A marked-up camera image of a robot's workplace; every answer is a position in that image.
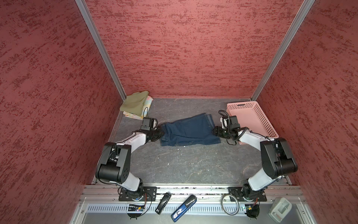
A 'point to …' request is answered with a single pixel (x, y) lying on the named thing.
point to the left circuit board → (134, 207)
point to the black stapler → (162, 203)
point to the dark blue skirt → (196, 129)
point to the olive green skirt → (133, 103)
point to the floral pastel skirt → (145, 111)
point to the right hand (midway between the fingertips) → (215, 133)
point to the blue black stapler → (183, 208)
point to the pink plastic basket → (250, 115)
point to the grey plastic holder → (279, 209)
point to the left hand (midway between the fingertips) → (164, 134)
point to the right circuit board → (252, 211)
